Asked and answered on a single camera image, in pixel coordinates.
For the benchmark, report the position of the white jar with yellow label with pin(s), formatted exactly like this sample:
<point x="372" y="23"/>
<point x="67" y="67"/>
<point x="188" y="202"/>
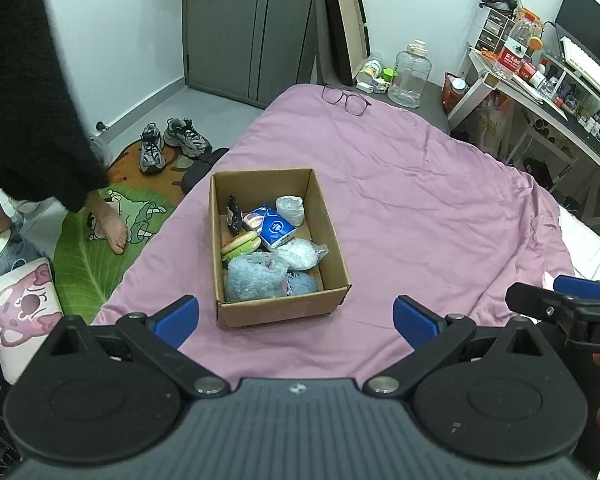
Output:
<point x="370" y="70"/>

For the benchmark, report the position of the red bag with white-capped jar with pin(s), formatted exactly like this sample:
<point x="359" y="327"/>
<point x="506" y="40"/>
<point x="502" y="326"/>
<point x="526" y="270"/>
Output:
<point x="452" y="92"/>

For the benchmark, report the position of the blue tissue packet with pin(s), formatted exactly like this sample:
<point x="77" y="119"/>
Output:
<point x="272" y="227"/>

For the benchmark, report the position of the blue denim pouch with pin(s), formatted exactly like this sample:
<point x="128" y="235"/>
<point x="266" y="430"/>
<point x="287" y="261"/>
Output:
<point x="302" y="284"/>

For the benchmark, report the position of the fluffy light blue plush toy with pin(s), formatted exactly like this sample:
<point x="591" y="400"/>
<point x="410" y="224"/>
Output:
<point x="252" y="277"/>

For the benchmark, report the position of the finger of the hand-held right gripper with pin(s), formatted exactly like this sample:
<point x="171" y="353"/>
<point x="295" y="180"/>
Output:
<point x="580" y="287"/>
<point x="535" y="302"/>

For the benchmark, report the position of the brown cardboard box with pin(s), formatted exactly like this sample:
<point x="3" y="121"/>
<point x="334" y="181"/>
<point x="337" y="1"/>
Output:
<point x="330" y="260"/>

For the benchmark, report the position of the grey wardrobe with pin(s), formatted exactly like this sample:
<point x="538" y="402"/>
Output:
<point x="245" y="25"/>

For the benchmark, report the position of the clear bag of white stuffing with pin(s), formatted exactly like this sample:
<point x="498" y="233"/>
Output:
<point x="300" y="254"/>

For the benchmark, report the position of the pink cartoon tote bag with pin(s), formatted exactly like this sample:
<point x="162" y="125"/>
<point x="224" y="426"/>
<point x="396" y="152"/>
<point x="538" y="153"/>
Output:
<point x="25" y="310"/>

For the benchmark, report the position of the green leaf floor mat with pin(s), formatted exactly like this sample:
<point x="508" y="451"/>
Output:
<point x="90" y="270"/>

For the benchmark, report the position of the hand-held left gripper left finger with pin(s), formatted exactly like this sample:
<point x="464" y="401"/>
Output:
<point x="177" y="321"/>

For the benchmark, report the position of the black flat box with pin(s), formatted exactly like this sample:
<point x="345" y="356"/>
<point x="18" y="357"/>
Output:
<point x="345" y="20"/>

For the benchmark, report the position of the large clear plastic jar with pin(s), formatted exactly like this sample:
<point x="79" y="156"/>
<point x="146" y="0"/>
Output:
<point x="410" y="77"/>

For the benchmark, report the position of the pink blanket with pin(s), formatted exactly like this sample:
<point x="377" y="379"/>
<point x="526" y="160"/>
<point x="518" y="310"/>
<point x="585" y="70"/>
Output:
<point x="405" y="185"/>

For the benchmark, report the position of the brown orange floor mat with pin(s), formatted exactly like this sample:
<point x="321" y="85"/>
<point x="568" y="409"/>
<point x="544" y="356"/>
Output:
<point x="130" y="162"/>

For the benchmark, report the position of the white desk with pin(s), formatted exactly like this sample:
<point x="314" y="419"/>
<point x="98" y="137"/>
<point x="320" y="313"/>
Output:
<point x="480" y="90"/>

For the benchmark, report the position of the white bedding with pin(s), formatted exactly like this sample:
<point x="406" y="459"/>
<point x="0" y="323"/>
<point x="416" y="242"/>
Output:
<point x="590" y="245"/>

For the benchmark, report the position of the burger plush toy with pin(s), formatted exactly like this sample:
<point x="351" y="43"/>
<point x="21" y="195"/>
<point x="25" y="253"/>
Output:
<point x="240" y="245"/>

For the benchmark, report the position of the purple-framed glasses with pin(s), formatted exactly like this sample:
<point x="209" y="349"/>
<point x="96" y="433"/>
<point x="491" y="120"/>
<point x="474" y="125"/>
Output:
<point x="350" y="102"/>

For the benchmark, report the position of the red-label water bottle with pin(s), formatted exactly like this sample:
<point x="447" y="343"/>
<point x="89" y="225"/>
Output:
<point x="517" y="45"/>

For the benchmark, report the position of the white plastic-wrapped roll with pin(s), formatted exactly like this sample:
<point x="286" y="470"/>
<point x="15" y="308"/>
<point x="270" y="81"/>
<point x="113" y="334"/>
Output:
<point x="290" y="209"/>

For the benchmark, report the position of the grey desktop drawer organizer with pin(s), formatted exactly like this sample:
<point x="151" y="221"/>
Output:
<point x="495" y="30"/>

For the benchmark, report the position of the black computer monitor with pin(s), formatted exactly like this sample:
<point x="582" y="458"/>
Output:
<point x="587" y="20"/>

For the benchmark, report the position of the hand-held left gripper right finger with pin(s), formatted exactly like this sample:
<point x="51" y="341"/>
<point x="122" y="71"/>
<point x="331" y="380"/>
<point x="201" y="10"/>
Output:
<point x="415" y="323"/>

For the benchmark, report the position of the small white gadget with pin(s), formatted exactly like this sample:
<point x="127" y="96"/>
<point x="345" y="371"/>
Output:
<point x="370" y="87"/>

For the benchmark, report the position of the grey sneaker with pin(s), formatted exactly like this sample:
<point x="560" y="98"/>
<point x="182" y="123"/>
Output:
<point x="187" y="136"/>
<point x="151" y="150"/>

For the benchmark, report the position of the white keyboard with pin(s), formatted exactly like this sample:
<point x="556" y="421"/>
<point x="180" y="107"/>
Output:
<point x="582" y="57"/>

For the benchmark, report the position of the small green container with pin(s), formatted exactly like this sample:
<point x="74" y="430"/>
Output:
<point x="389" y="74"/>

